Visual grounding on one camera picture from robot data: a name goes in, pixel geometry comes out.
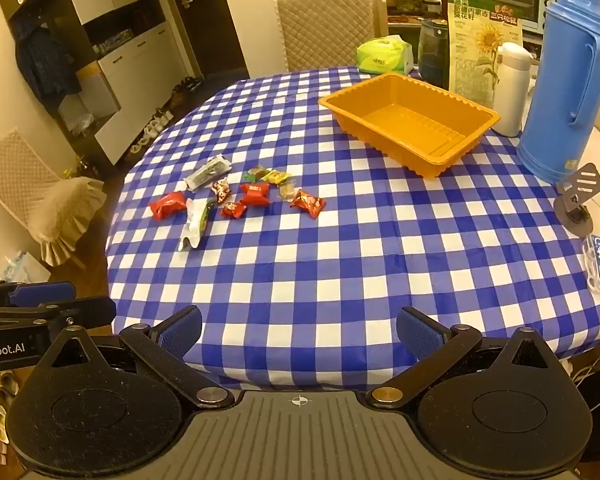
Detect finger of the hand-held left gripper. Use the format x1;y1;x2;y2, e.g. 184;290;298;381
0;282;77;307
0;297;117;333

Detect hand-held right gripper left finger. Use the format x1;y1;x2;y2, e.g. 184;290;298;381
44;305;236;409

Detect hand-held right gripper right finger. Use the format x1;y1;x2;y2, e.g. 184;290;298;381
367;306;566;408

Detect white green snack packet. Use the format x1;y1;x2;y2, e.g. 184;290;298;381
178;197;216;252

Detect large red snack packet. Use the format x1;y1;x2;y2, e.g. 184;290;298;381
148;192;188;221

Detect dark clear snack packet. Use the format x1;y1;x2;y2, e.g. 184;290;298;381
185;156;231;192

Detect orange red candy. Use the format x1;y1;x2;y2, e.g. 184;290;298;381
291;189;327;219

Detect orange plastic tray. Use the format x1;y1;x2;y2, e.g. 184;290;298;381
318;72;501;180

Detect chair with ruffled cover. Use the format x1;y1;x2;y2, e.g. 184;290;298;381
0;127;107;268

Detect blue white checked tablecloth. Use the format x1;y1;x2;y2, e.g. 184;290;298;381
106;65;600;393

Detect row of shoes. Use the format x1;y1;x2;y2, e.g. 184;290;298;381
129;76;204;157

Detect grey metal phone stand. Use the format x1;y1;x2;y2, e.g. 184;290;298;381
554;162;600;236

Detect dark hanging jacket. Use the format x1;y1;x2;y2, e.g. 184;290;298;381
15;22;83;101

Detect white cabinet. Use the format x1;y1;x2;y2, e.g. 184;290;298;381
0;0;201;166

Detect blue thermos jug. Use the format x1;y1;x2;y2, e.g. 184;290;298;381
516;0;600;177

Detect white insulated bottle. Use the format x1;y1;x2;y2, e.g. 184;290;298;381
490;41;535;137

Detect green tissue pack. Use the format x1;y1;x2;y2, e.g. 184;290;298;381
356;35;414;75

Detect dark green humidifier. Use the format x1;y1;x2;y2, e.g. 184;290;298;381
418;18;452;87

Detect sunflower seed bag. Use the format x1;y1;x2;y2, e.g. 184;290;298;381
447;0;523;108

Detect dark wooden door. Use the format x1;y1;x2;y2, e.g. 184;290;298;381
152;0;248;78

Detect wooden side shelf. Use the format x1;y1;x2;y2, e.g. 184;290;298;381
375;0;481;41

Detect beige quilted chair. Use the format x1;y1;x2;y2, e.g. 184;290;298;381
274;0;381;73

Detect white cable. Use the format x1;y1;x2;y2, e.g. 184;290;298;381
571;360;600;383

